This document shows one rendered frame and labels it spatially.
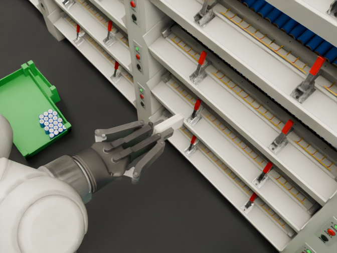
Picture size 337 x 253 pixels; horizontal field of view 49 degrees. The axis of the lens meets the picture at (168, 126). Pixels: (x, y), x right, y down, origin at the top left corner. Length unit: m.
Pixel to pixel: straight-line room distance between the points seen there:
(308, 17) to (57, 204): 0.45
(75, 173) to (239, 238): 0.81
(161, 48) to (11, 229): 0.75
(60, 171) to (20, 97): 0.97
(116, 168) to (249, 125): 0.38
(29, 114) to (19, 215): 1.16
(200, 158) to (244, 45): 0.58
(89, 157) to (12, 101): 0.96
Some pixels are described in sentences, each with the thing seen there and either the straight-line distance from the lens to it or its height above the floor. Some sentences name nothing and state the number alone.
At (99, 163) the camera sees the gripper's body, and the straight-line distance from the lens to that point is 0.63.
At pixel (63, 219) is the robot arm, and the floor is 0.87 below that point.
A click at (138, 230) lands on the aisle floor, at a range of 1.31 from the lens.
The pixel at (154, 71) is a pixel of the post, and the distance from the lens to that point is 1.16.
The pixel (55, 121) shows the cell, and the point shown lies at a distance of 1.46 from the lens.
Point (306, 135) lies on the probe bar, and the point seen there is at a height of 0.54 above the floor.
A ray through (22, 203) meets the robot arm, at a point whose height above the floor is 0.89.
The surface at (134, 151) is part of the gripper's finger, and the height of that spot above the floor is 0.65.
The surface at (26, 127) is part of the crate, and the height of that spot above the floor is 0.05.
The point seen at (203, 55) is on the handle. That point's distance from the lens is 0.93.
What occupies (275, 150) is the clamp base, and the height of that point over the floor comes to 0.52.
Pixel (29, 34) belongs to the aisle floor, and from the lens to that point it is 1.94.
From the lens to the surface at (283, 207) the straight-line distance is 1.05.
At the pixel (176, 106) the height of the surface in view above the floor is 0.31.
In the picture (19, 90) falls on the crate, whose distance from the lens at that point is 1.58.
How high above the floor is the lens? 1.24
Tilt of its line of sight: 57 degrees down
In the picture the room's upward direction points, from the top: straight up
